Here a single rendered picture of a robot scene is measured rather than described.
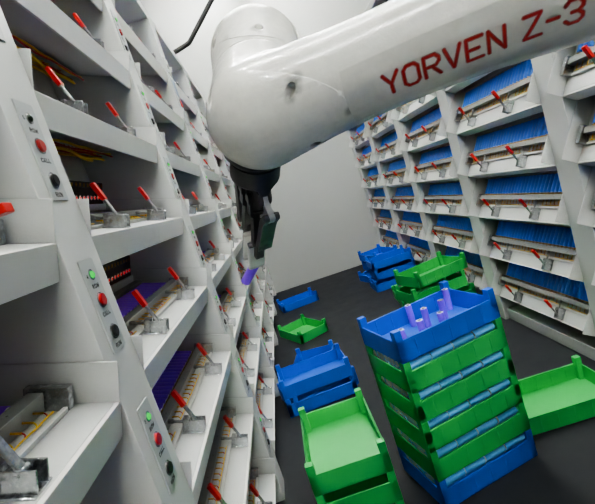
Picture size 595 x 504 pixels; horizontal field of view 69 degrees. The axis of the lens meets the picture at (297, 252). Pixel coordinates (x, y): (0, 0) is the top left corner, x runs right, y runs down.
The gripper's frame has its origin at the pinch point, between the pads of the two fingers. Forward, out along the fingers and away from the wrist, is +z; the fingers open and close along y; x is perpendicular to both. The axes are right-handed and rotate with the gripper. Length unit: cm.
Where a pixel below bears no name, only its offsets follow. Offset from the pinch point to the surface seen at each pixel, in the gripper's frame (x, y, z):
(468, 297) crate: -60, -11, 35
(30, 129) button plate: 26.5, 6.0, -26.9
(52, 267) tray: 28.7, -8.9, -18.8
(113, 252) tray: 22.3, 3.1, -6.1
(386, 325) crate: -39, -5, 45
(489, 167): -120, 37, 42
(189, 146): -20, 107, 53
